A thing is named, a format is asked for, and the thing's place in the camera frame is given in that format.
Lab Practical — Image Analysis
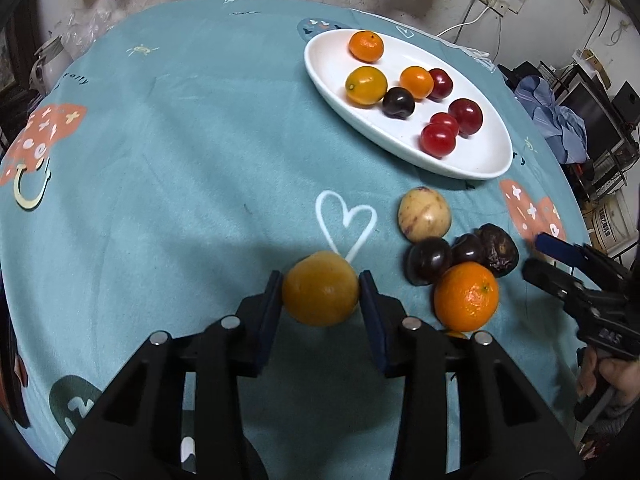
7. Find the dark purple plum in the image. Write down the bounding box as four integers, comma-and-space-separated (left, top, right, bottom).
382, 87, 416, 120
451, 233, 485, 264
405, 236, 452, 286

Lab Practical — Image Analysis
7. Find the right hand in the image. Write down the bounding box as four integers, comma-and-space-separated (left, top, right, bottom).
576, 347, 640, 406

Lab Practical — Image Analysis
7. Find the yellow round fruit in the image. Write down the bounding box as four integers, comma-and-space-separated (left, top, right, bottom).
282, 252, 359, 327

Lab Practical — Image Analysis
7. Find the small red cherry tomato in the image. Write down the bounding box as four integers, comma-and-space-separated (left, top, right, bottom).
430, 112, 459, 136

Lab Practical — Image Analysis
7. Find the teal patterned tablecloth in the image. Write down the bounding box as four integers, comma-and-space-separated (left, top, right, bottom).
1, 0, 588, 464

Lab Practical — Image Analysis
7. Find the small orange mandarin top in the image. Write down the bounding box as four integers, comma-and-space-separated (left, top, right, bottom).
348, 30, 384, 64

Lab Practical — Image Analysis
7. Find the white bucket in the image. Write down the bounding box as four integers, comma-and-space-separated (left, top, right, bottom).
586, 191, 638, 256

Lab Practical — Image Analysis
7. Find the red cherry tomato on plate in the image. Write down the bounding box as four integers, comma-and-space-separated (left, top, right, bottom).
430, 68, 454, 101

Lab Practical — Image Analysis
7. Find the yellow orange kumquat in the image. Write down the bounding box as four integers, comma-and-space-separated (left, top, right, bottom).
345, 66, 387, 106

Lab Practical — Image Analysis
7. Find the small orange kumquat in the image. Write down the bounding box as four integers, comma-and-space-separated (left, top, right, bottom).
399, 66, 434, 101

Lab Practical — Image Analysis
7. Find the white oval plate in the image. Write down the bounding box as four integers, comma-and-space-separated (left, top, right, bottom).
304, 29, 512, 180

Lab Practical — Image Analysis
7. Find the large orange mandarin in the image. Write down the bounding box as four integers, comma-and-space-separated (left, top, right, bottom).
433, 262, 499, 333

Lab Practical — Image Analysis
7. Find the blue cloth pile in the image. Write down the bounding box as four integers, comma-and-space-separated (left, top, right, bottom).
514, 76, 589, 165

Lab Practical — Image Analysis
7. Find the black metal rack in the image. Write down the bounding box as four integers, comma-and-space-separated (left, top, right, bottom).
537, 61, 639, 200

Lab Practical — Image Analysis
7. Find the wrinkled dark passion fruit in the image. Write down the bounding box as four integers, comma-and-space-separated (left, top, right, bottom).
474, 223, 520, 278

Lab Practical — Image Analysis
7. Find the white cable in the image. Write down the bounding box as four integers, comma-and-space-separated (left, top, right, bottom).
435, 1, 494, 39

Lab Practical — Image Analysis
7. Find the tan passion fruit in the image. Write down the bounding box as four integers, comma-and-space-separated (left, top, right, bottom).
397, 186, 452, 243

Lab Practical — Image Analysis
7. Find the large red plum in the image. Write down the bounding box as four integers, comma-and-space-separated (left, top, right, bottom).
448, 99, 484, 138

